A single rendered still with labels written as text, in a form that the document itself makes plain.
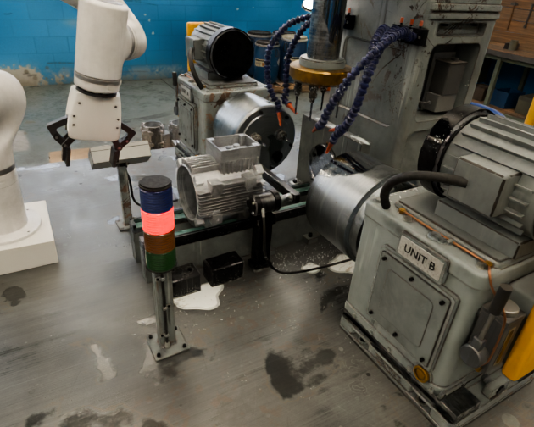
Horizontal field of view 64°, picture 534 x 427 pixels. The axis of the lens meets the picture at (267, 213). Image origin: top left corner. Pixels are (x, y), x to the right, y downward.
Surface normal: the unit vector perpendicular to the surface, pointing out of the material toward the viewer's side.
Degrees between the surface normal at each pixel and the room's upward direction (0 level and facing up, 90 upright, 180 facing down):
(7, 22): 90
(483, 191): 90
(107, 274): 0
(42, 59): 90
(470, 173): 90
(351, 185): 43
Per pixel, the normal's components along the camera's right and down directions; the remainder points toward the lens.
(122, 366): 0.07, -0.86
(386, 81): -0.86, 0.21
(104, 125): 0.52, 0.58
